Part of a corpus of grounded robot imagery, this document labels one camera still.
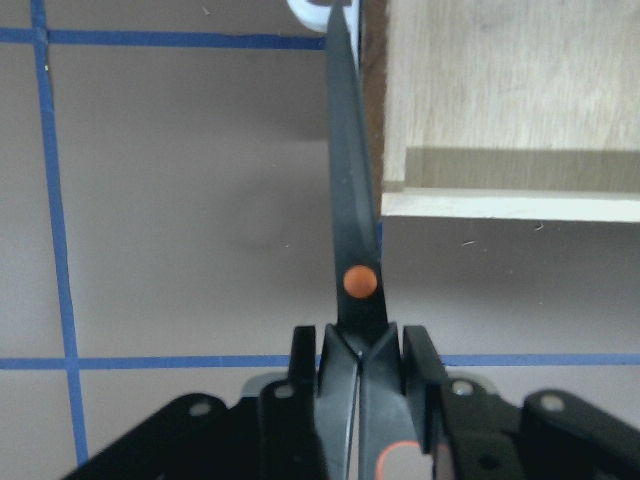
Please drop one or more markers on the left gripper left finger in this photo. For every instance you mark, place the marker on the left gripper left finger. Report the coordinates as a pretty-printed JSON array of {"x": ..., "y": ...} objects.
[{"x": 289, "y": 446}]

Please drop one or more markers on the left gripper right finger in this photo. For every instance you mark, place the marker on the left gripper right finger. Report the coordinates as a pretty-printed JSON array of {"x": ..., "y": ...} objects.
[{"x": 424, "y": 375}]

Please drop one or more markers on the orange grey scissors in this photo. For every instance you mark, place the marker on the orange grey scissors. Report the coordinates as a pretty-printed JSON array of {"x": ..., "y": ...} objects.
[{"x": 360, "y": 390}]

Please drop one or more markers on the wooden drawer with white handle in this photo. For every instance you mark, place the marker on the wooden drawer with white handle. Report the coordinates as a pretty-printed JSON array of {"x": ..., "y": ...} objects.
[{"x": 502, "y": 109}]

